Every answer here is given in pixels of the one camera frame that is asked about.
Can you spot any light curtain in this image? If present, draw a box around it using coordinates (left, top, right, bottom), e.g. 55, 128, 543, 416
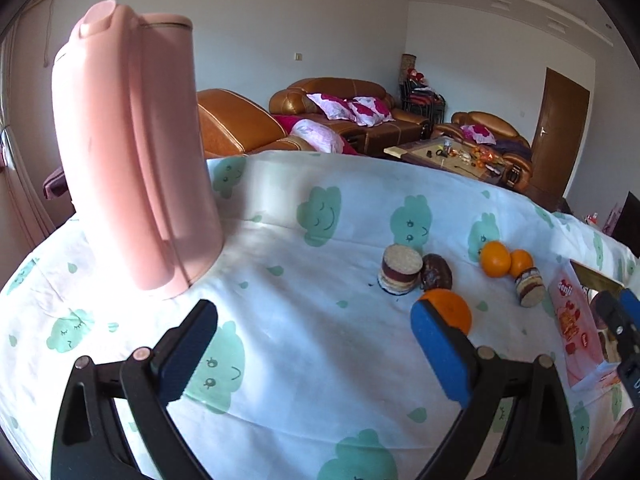
0, 25, 57, 242

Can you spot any small pillow with pink flowers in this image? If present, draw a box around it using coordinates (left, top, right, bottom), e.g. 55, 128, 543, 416
460, 124, 497, 145

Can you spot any white tablecloth with green clouds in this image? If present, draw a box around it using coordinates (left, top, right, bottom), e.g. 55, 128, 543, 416
0, 152, 640, 480

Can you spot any purple blanket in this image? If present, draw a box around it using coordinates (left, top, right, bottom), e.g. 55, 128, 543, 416
492, 139, 532, 162

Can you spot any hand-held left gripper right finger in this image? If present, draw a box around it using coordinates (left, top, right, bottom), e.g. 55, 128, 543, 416
410, 301, 580, 480

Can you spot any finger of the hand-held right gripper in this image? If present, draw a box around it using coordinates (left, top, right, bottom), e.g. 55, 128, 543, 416
619, 287, 640, 328
592, 290, 630, 333

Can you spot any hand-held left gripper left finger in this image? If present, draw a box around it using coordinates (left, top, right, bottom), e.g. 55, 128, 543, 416
50, 299, 219, 480

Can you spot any pale pink pillow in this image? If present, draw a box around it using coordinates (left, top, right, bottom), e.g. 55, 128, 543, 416
290, 119, 346, 154

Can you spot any brown wooden door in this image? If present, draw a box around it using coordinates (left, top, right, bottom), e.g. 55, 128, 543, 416
531, 67, 592, 197

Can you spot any chocolate pastry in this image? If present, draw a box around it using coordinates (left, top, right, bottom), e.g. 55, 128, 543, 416
420, 254, 454, 292

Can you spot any white pillow with pink flowers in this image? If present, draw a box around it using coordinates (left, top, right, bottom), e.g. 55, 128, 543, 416
347, 96, 396, 127
306, 92, 352, 121

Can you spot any pink electric kettle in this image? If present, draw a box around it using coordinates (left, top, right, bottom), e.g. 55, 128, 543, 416
51, 1, 224, 301

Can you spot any small orange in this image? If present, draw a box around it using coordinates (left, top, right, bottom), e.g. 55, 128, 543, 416
509, 249, 534, 277

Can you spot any round layered cake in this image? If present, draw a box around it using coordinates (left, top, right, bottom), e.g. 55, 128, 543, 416
515, 266, 547, 308
377, 244, 425, 296

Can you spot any stack of dark chairs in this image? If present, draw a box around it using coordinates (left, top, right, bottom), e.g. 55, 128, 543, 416
400, 80, 447, 127

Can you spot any brown leather armchair with blanket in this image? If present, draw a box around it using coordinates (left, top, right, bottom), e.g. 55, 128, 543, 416
432, 111, 533, 193

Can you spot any brown leather long sofa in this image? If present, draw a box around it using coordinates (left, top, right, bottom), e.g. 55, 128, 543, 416
270, 77, 431, 157

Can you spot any wooden coffee table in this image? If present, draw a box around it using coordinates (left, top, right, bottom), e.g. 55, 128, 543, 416
384, 135, 507, 184

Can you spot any red blanket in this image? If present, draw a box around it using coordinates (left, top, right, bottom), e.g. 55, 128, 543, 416
272, 115, 361, 157

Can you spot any black television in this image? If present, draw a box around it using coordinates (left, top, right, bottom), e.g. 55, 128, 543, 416
612, 203, 640, 257

